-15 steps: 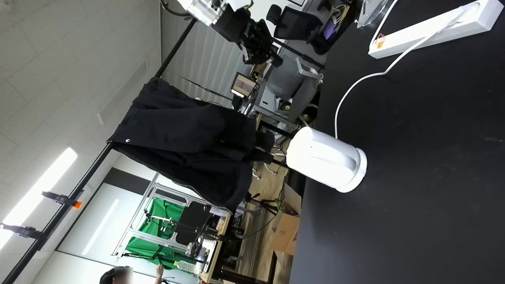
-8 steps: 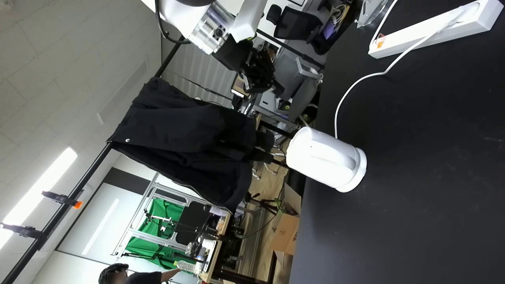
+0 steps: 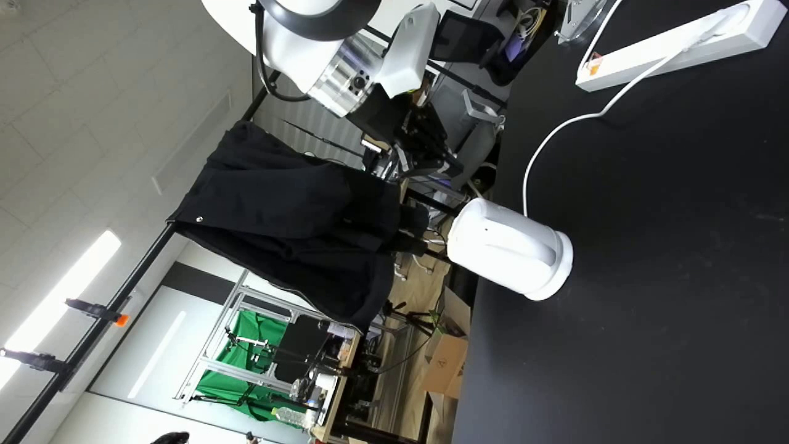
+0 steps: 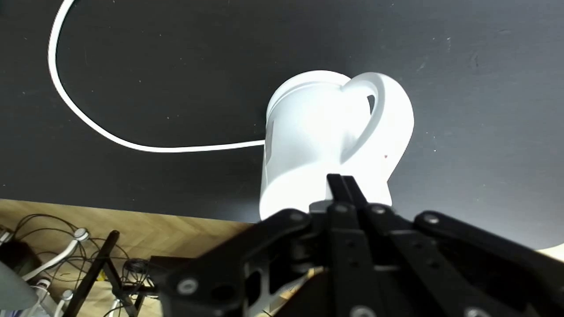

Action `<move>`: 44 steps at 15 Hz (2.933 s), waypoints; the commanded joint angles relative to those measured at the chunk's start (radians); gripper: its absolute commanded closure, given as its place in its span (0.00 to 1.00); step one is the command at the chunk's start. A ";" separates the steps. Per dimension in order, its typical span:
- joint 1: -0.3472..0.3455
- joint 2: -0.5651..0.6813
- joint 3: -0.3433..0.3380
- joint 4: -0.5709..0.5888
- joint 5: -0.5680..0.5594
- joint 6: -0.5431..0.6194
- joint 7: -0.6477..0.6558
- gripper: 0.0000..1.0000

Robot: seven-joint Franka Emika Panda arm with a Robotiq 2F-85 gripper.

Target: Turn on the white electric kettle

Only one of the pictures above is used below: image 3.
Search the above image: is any grey chair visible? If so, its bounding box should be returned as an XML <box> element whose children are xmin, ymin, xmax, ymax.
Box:
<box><xmin>452</xmin><ymin>88</ymin><xmax>507</xmax><ymax>190</ymax></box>

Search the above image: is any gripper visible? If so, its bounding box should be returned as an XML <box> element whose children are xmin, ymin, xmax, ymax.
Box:
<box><xmin>347</xmin><ymin>91</ymin><xmax>465</xmax><ymax>184</ymax></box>

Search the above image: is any dark monitor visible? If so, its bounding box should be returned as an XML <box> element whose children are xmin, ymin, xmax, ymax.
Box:
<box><xmin>430</xmin><ymin>9</ymin><xmax>505</xmax><ymax>64</ymax></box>

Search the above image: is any white electric kettle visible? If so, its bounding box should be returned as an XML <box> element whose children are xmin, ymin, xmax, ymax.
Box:
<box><xmin>446</xmin><ymin>197</ymin><xmax>574</xmax><ymax>302</ymax></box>

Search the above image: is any white power strip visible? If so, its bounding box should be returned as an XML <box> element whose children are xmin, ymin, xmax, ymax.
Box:
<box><xmin>575</xmin><ymin>0</ymin><xmax>789</xmax><ymax>93</ymax></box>

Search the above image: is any cardboard box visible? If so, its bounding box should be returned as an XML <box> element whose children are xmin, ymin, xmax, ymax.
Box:
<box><xmin>422</xmin><ymin>333</ymin><xmax>470</xmax><ymax>400</ymax></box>

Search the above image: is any wooden table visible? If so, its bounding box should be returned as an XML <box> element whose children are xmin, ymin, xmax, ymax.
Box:
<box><xmin>310</xmin><ymin>332</ymin><xmax>363</xmax><ymax>443</ymax></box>

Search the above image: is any black tripod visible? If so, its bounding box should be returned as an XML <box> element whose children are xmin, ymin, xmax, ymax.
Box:
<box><xmin>381</xmin><ymin>300</ymin><xmax>439</xmax><ymax>338</ymax></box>

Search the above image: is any black pole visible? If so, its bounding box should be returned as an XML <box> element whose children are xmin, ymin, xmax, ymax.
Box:
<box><xmin>0</xmin><ymin>69</ymin><xmax>281</xmax><ymax>444</ymax></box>

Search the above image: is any aluminium frame with green cloth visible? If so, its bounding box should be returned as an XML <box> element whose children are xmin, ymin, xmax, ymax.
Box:
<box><xmin>174</xmin><ymin>268</ymin><xmax>366</xmax><ymax>427</ymax></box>

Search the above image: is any black cloth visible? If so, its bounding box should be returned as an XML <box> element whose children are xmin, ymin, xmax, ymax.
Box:
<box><xmin>166</xmin><ymin>120</ymin><xmax>430</xmax><ymax>332</ymax></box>

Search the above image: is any clear plastic bottle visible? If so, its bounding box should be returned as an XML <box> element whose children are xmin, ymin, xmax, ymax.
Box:
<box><xmin>271</xmin><ymin>405</ymin><xmax>316</xmax><ymax>430</ymax></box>

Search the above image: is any white cable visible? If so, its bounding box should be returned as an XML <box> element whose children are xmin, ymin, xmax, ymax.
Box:
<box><xmin>522</xmin><ymin>0</ymin><xmax>750</xmax><ymax>218</ymax></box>

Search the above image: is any black clamp with orange tip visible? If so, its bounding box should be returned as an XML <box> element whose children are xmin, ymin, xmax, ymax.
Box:
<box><xmin>64</xmin><ymin>298</ymin><xmax>132</xmax><ymax>328</ymax></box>

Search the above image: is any ceiling light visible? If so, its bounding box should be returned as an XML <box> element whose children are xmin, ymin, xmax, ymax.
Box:
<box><xmin>0</xmin><ymin>229</ymin><xmax>123</xmax><ymax>390</ymax></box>

